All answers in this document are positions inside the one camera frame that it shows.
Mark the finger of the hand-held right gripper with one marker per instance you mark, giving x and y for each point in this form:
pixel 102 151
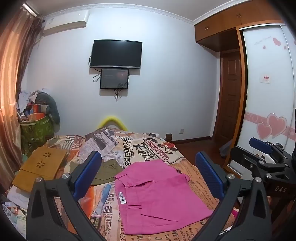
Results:
pixel 260 144
pixel 242 157

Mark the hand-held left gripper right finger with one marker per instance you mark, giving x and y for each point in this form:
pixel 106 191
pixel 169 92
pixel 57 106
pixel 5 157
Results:
pixel 208 171

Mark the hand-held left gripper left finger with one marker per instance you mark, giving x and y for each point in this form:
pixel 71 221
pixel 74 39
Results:
pixel 89 166

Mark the pink pants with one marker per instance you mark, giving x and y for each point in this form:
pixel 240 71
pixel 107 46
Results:
pixel 157 197

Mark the olive green pants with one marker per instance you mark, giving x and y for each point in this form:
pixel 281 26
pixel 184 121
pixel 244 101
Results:
pixel 108 171

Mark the grey cloth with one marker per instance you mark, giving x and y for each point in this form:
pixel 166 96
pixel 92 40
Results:
pixel 226 149

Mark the white heart-print wardrobe door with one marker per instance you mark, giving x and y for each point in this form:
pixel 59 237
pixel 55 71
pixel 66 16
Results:
pixel 266 104

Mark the mustard yellow folded garment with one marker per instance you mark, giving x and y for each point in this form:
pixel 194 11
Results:
pixel 39 166

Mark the brown wooden door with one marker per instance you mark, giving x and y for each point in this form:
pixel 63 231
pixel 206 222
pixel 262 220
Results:
pixel 231 97

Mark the green patterned storage bag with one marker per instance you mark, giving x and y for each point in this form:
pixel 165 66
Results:
pixel 38 132

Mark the printed bed sheet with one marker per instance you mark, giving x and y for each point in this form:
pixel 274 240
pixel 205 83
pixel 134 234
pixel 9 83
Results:
pixel 148 148

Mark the white red door sticker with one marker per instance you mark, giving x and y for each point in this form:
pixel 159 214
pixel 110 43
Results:
pixel 266 78

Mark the pile of clothes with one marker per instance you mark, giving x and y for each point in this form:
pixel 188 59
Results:
pixel 25 97

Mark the pink brown curtain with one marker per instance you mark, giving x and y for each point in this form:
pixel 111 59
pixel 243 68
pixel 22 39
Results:
pixel 11 81

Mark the wooden overhead cabinet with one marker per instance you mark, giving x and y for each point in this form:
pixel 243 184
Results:
pixel 219 25

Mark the white air conditioner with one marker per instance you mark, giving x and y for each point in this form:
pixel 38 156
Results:
pixel 67 22

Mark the dark wooden bed post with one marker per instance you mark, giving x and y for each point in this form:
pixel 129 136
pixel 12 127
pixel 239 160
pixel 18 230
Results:
pixel 169 137

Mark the yellow foam bed rail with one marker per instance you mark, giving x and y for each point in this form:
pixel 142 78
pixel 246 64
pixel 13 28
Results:
pixel 111 118

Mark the small black wall monitor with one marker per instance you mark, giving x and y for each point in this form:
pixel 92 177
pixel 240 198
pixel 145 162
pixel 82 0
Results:
pixel 114 78

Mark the black wall television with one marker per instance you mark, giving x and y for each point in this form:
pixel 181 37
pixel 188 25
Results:
pixel 115 53

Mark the curtain rail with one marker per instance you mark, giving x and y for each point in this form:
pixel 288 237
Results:
pixel 29 9

